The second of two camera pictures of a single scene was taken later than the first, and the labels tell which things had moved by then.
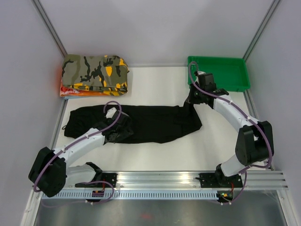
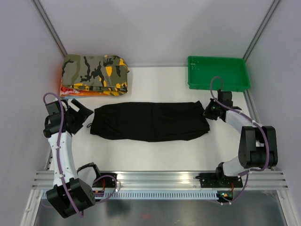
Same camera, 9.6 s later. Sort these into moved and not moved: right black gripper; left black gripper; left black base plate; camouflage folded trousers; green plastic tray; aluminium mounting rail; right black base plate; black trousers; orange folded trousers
Moved: left black gripper; black trousers; right black gripper
Not moved: right black base plate; orange folded trousers; left black base plate; aluminium mounting rail; camouflage folded trousers; green plastic tray
